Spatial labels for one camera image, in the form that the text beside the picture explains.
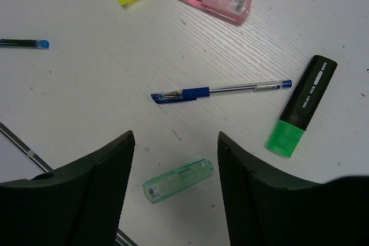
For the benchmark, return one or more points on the green black highlighter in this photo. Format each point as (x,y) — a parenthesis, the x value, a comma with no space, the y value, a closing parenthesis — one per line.
(301,106)

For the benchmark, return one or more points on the clear blue ink pen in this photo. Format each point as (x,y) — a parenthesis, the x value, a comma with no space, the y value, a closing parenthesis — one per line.
(38,44)

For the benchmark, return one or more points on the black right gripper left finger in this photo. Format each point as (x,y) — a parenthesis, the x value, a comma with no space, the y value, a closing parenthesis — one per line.
(77,204)

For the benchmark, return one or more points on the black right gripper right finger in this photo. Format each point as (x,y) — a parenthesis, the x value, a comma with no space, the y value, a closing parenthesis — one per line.
(266,206)

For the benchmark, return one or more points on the blue grip gel pen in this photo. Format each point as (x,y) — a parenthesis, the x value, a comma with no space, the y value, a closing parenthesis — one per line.
(192,94)

